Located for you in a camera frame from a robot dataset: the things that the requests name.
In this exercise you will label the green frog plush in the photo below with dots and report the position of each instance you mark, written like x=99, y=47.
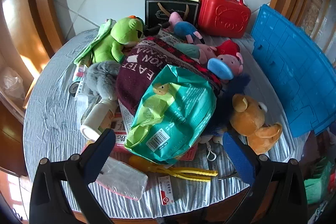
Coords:
x=120, y=32

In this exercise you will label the blister card packet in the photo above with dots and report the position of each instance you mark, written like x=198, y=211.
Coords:
x=81, y=74

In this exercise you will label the teal plastic bag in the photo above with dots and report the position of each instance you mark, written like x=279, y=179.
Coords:
x=178, y=113

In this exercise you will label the yellow plastic pliers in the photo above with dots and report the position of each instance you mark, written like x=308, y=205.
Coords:
x=183, y=174

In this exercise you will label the small red white medicine box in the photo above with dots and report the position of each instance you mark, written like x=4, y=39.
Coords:
x=165, y=192

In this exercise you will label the white plastic bottle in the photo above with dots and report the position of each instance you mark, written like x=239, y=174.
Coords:
x=97, y=116

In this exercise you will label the red toy suitcase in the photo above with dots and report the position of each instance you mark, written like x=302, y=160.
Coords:
x=223, y=19

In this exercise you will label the white printed carton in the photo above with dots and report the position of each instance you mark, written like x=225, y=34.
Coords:
x=170, y=39

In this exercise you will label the metal scissors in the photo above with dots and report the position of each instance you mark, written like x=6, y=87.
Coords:
x=225, y=176

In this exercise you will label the green printed bag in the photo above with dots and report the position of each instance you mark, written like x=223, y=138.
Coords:
x=315, y=179

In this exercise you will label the brown bear plush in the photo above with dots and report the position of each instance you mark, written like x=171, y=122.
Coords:
x=249, y=119

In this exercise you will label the pig plush blue outfit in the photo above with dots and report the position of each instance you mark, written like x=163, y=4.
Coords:
x=183, y=28

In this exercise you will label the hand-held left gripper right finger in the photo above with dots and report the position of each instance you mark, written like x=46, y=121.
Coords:
x=239, y=158

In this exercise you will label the grey fluffy pompom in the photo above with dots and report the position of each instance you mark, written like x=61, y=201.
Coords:
x=102, y=77

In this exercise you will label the grey ribbed table cover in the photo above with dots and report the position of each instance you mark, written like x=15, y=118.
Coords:
x=52, y=121

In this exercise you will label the white wrapped tissue pack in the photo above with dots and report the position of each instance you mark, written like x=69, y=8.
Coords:
x=123, y=179

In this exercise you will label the pig plush red dress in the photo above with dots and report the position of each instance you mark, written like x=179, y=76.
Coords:
x=228, y=61

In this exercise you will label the red white carton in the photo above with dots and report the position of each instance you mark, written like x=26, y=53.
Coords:
x=120, y=127

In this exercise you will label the dark blue furry plush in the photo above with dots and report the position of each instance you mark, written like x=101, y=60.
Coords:
x=228, y=106

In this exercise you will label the maroon knitted hat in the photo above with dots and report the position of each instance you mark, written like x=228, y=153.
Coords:
x=136, y=74

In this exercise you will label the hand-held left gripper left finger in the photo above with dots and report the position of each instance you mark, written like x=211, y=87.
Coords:
x=101, y=158

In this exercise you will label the blue plastic crate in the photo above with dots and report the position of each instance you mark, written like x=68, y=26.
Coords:
x=288, y=61

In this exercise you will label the white plastic bag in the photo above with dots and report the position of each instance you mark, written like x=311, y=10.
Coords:
x=11, y=82

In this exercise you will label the black gift bag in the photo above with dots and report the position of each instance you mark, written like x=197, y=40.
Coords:
x=157, y=8

